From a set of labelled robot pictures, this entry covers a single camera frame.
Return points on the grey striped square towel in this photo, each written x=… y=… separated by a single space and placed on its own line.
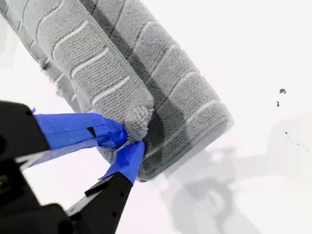
x=102 y=61

